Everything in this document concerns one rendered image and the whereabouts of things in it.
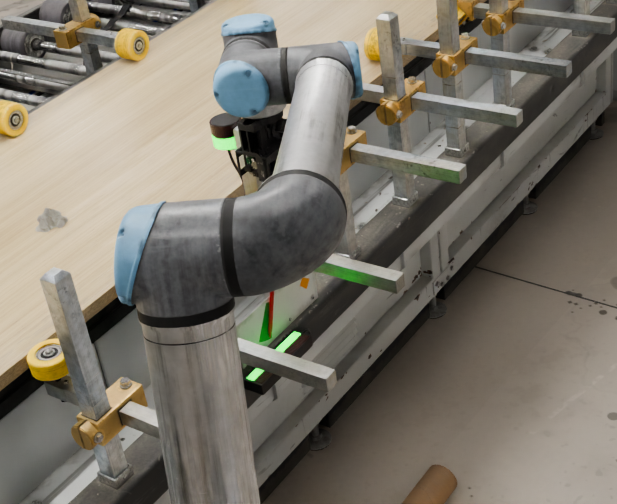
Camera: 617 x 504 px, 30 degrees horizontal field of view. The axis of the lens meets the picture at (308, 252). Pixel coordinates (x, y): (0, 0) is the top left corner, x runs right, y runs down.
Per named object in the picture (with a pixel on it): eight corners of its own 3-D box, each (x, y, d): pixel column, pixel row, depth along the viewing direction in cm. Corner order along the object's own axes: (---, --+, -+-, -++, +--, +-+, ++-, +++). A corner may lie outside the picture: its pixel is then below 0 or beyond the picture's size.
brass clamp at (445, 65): (480, 56, 276) (479, 37, 274) (453, 80, 268) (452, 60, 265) (458, 53, 280) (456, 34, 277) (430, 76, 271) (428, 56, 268)
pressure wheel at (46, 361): (84, 381, 211) (69, 331, 205) (88, 408, 205) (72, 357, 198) (41, 392, 210) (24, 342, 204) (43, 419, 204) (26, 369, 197)
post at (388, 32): (416, 205, 269) (397, 10, 243) (409, 212, 266) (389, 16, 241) (403, 202, 271) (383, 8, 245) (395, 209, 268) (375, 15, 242)
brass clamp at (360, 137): (370, 152, 244) (368, 131, 241) (335, 182, 235) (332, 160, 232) (346, 147, 247) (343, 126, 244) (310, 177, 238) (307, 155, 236)
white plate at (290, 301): (319, 297, 240) (313, 257, 235) (244, 369, 223) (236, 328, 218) (317, 296, 241) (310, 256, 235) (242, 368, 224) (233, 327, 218)
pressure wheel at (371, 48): (379, 60, 281) (395, 64, 288) (385, 27, 280) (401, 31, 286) (359, 57, 284) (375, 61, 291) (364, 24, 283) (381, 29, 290)
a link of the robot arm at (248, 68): (277, 63, 177) (284, 31, 187) (204, 70, 178) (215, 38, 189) (286, 118, 182) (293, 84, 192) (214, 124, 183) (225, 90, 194)
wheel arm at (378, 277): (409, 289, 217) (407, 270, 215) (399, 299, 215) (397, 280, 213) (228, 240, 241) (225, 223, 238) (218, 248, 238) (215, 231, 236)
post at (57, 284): (135, 490, 205) (69, 267, 179) (122, 503, 203) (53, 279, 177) (121, 484, 207) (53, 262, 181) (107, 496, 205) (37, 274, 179)
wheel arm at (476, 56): (572, 72, 260) (572, 58, 258) (566, 79, 258) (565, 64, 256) (384, 45, 287) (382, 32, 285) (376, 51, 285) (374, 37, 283)
